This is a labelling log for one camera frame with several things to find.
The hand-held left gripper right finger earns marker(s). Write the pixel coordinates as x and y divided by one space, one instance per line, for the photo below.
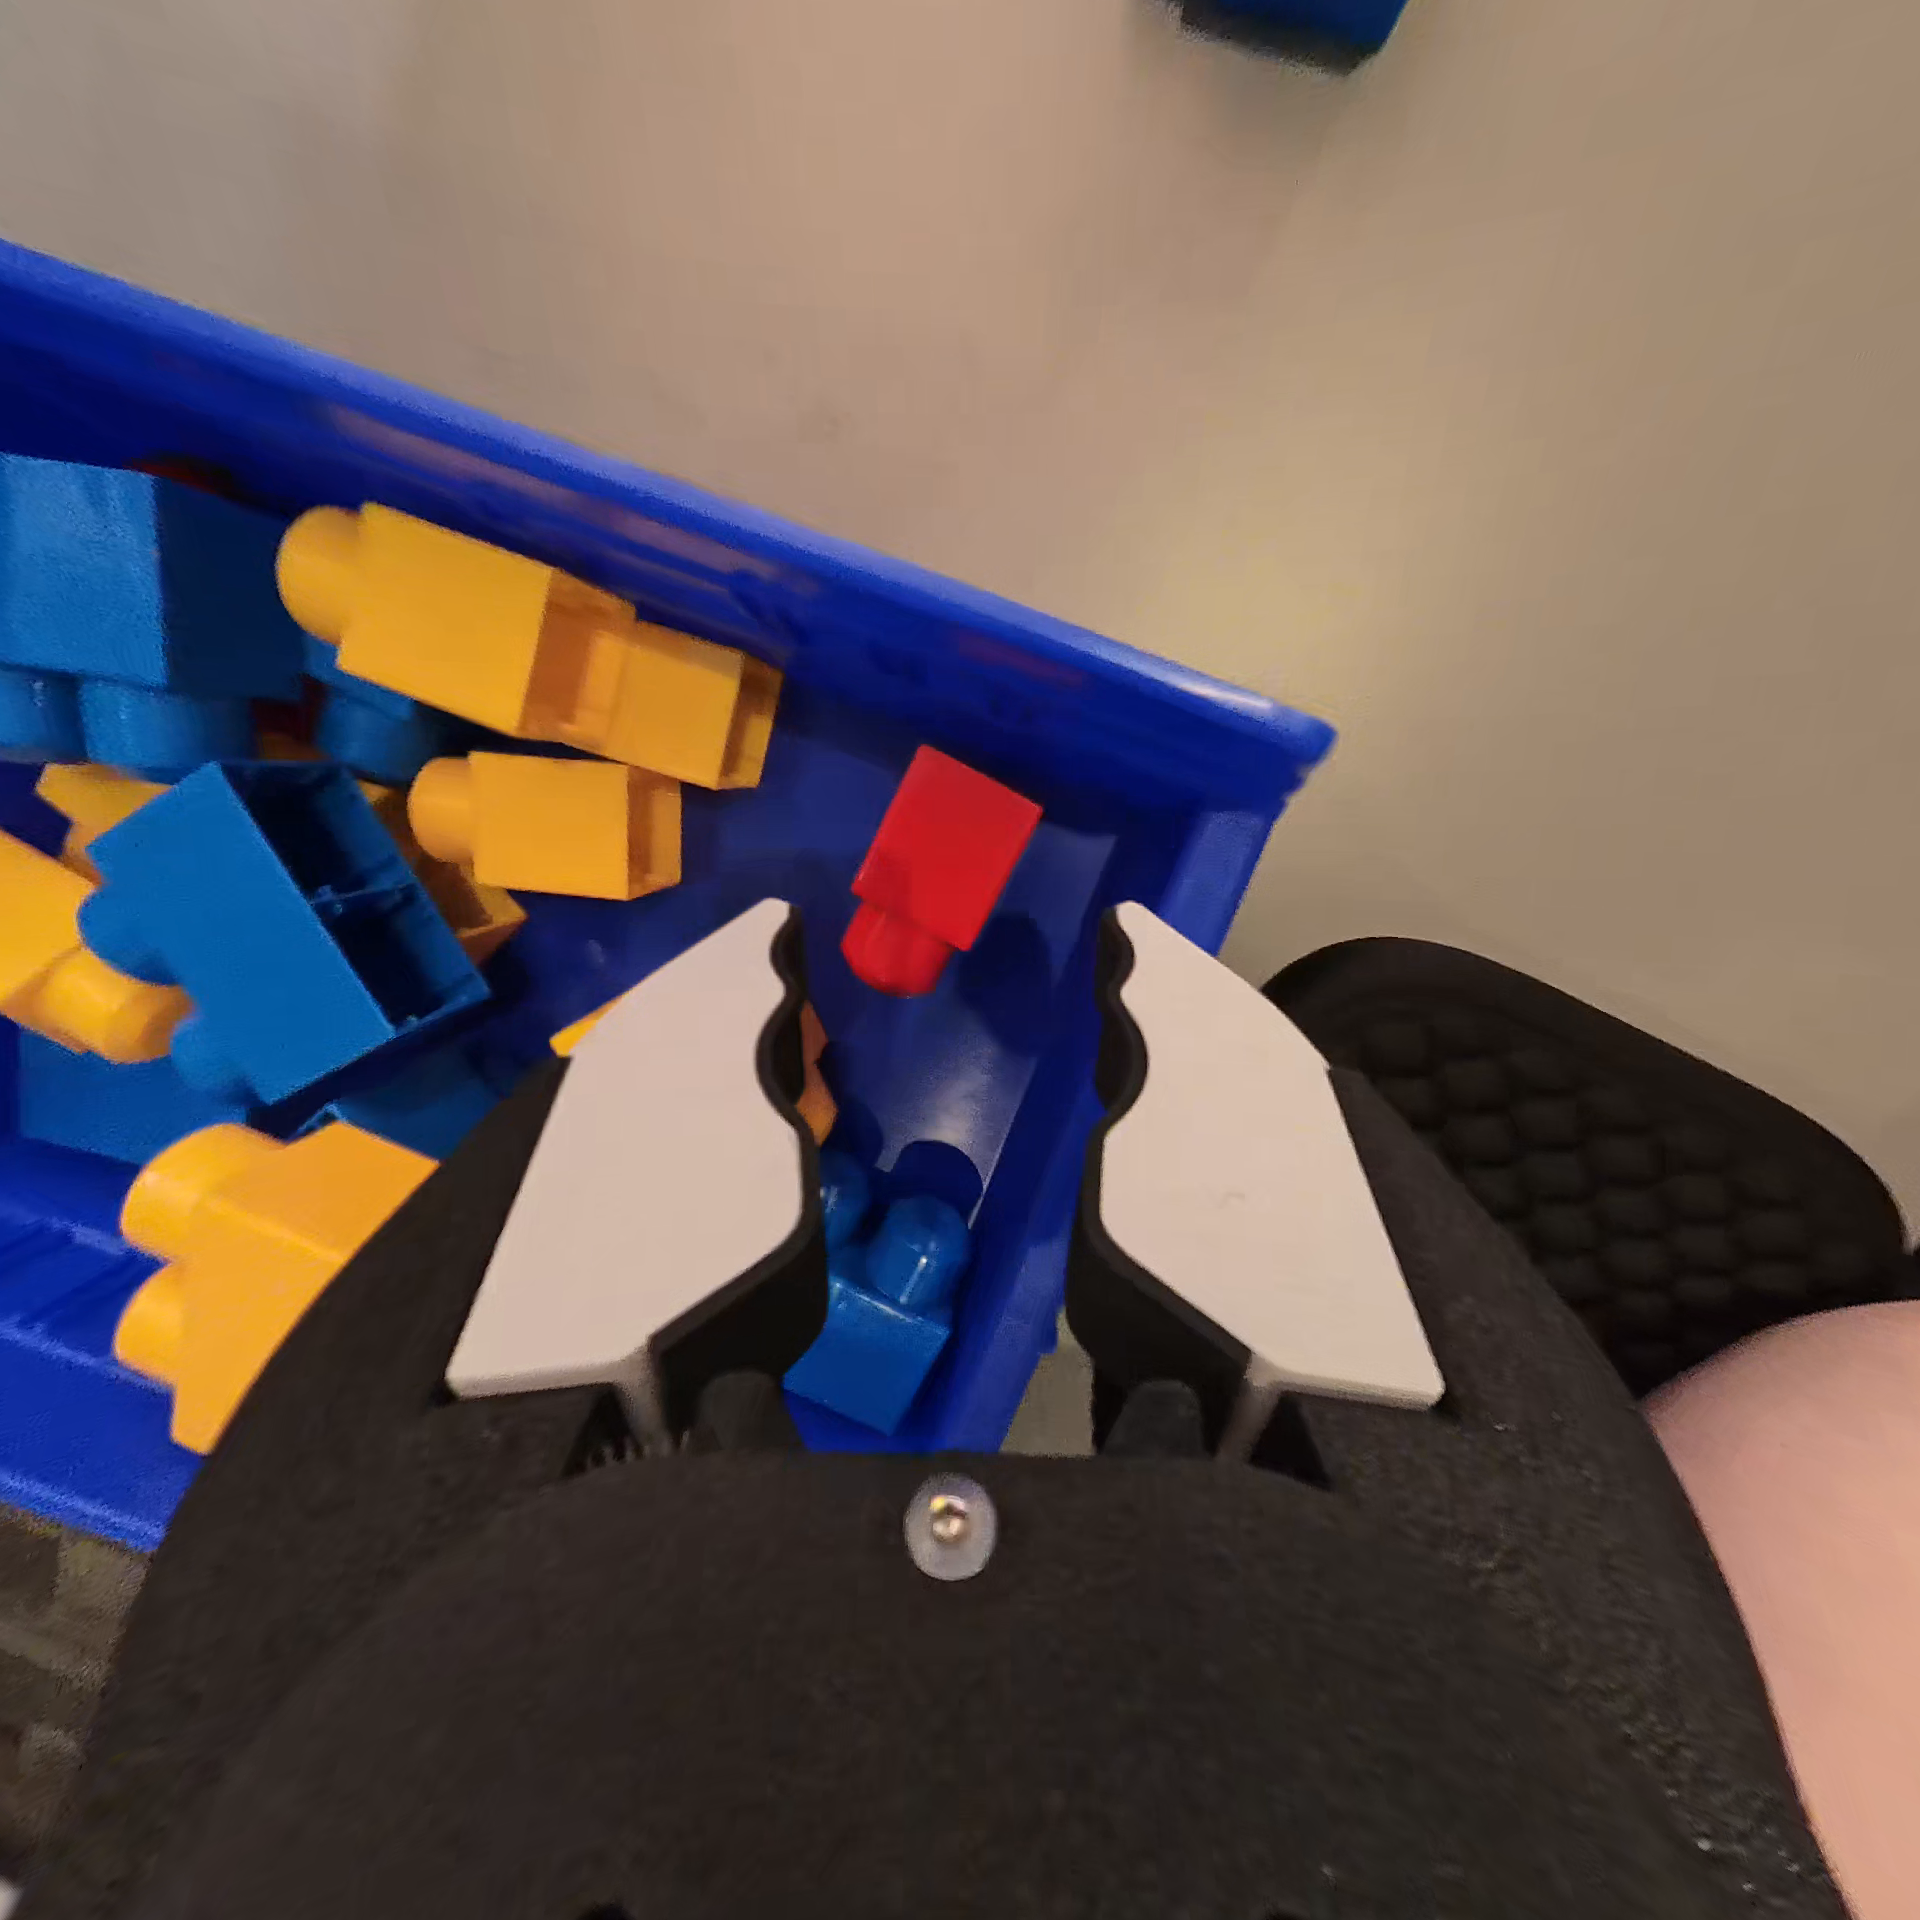
1261 1200

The pile of toy blocks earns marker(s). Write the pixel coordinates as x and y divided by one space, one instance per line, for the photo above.
495 630

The person's right forearm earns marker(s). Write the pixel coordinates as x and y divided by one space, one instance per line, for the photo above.
1830 1575

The black wrist rest pad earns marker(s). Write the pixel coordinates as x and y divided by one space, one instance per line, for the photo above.
1621 1141

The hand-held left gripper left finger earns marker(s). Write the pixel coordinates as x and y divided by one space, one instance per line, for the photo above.
646 1186

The red one-stud block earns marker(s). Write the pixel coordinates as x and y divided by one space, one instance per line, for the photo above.
946 848

